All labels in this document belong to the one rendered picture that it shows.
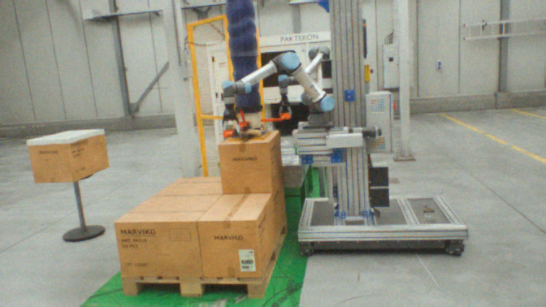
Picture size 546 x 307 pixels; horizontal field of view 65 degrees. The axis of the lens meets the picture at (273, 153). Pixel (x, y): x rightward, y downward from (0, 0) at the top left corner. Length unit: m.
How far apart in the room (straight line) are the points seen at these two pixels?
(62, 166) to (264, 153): 1.93
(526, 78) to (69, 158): 11.84
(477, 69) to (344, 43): 9.93
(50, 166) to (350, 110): 2.71
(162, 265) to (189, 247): 0.25
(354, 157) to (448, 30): 9.76
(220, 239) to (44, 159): 2.10
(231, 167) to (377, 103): 1.24
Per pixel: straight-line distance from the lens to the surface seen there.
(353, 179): 3.56
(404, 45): 6.65
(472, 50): 13.15
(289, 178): 3.93
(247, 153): 3.27
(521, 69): 13.55
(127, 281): 3.26
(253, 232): 2.78
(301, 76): 3.08
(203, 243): 2.91
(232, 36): 3.44
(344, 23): 3.46
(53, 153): 4.30
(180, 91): 4.83
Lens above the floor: 1.46
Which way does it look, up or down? 11 degrees down
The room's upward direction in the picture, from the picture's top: 4 degrees counter-clockwise
